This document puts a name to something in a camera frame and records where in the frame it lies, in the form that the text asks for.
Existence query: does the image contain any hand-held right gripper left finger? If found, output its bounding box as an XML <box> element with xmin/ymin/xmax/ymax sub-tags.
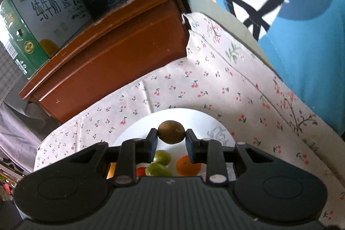
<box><xmin>35</xmin><ymin>128</ymin><xmax>159</xmax><ymax>187</ymax></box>

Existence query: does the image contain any green jujube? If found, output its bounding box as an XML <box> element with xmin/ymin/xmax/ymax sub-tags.
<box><xmin>146</xmin><ymin>163</ymin><xmax>173</xmax><ymax>177</ymax></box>
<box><xmin>153</xmin><ymin>150</ymin><xmax>172</xmax><ymax>166</ymax></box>

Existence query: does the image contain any dark brown longan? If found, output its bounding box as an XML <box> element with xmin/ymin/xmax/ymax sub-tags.
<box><xmin>158</xmin><ymin>120</ymin><xmax>186</xmax><ymax>144</ymax></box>

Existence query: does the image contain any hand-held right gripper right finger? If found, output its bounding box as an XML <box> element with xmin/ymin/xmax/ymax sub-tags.
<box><xmin>185</xmin><ymin>128</ymin><xmax>310</xmax><ymax>185</ymax></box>

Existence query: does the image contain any white plate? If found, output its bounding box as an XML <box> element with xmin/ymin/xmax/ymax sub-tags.
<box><xmin>110</xmin><ymin>109</ymin><xmax>239</xmax><ymax>179</ymax></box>

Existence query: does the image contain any green cardboard carton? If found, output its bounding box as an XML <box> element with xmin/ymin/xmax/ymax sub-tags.
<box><xmin>0</xmin><ymin>0</ymin><xmax>93</xmax><ymax>80</ymax></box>

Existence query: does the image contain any brown wooden nightstand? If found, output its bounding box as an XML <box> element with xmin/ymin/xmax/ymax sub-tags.
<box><xmin>18</xmin><ymin>0</ymin><xmax>192</xmax><ymax>124</ymax></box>

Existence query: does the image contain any cherry print tablecloth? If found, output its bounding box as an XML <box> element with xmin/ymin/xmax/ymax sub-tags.
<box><xmin>34</xmin><ymin>12</ymin><xmax>345</xmax><ymax>222</ymax></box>

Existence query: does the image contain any mandarin orange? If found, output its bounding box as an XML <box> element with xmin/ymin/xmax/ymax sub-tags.
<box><xmin>106</xmin><ymin>163</ymin><xmax>117</xmax><ymax>180</ymax></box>
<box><xmin>176</xmin><ymin>155</ymin><xmax>202</xmax><ymax>177</ymax></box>

